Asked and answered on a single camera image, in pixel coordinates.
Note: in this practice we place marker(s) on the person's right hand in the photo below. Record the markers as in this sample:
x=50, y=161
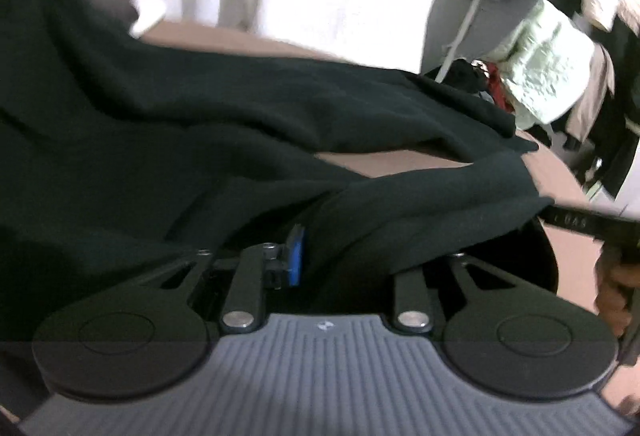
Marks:
x=616, y=288

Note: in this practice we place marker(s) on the black garment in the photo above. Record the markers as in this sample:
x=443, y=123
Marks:
x=165, y=126

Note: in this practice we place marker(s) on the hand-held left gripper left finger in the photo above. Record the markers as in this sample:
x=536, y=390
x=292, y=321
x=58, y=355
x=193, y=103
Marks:
x=296, y=258

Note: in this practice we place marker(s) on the dark clothes pile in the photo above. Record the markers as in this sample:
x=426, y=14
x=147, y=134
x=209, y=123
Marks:
x=617, y=116

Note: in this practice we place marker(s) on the grey hooded garment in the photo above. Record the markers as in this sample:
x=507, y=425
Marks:
x=470, y=1

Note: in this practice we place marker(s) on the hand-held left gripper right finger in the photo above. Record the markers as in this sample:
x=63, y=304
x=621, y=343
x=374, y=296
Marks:
x=411, y=296

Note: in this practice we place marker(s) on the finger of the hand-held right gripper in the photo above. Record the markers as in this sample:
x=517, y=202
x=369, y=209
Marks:
x=575, y=219

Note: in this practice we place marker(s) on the red cloth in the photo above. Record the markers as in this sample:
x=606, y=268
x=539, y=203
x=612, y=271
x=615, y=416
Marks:
x=497, y=83

